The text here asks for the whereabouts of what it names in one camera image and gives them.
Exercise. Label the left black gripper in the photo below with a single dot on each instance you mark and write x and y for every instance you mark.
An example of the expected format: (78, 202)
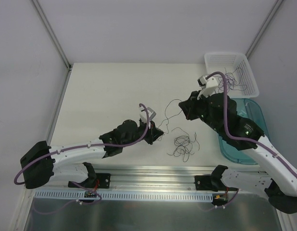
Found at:
(150, 132)

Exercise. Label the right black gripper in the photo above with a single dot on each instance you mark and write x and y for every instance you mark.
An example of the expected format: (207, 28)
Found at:
(192, 106)

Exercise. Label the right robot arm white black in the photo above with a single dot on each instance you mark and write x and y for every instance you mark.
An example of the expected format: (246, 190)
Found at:
(279, 187)

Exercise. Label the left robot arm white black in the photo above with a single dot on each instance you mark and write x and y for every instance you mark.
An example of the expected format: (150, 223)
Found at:
(43, 163)

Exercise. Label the white perforated plastic basket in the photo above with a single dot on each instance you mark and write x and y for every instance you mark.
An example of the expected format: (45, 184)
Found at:
(235, 66)

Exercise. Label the teal transparent plastic tray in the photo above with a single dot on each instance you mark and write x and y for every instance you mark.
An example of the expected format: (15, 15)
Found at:
(249, 109)

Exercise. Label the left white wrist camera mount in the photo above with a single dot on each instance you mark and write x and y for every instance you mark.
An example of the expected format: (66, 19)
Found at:
(146, 115)

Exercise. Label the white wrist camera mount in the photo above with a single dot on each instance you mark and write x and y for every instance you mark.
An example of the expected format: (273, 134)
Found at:
(146, 115)
(208, 84)

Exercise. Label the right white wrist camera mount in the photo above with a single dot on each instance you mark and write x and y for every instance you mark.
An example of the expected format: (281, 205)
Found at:
(208, 84)

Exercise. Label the aluminium mounting rail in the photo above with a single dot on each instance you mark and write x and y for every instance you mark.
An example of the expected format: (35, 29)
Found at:
(156, 171)

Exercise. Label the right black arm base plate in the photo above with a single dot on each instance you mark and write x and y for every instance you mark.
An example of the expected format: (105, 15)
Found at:
(203, 183)

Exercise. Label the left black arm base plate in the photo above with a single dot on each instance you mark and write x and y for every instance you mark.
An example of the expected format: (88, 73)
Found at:
(96, 181)

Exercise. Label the white slotted cable duct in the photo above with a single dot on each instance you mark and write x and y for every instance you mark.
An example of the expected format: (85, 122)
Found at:
(126, 196)

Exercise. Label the right aluminium frame post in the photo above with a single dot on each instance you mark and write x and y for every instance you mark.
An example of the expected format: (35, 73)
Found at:
(264, 26)

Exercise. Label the aluminium frame post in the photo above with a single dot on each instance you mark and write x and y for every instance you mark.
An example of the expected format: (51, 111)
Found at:
(264, 26)
(42, 16)

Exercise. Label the left aluminium frame post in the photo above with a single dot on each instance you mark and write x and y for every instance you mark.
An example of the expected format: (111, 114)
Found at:
(42, 16)

